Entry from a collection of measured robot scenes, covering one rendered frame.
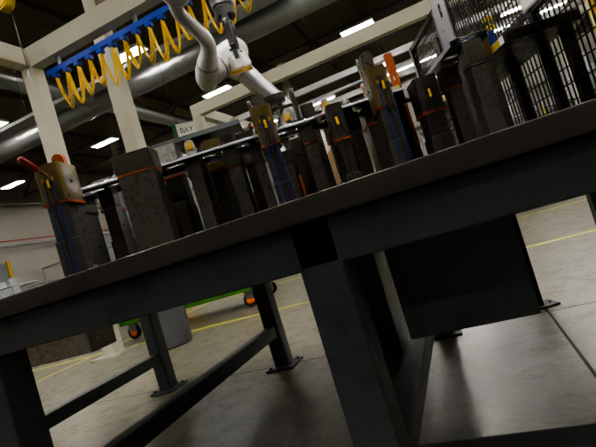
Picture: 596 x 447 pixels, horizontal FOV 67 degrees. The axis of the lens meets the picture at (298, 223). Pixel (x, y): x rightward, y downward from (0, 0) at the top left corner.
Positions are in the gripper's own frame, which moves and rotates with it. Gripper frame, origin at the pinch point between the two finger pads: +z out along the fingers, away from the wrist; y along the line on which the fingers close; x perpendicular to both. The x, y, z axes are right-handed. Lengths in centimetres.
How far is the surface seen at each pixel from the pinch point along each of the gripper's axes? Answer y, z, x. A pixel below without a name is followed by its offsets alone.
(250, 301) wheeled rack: -371, 128, -115
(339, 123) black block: 30, 40, 27
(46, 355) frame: 39, 81, -74
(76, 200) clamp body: 35, 40, -55
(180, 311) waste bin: -248, 105, -151
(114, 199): 18, 39, -52
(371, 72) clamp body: 33, 29, 40
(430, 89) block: 31, 39, 55
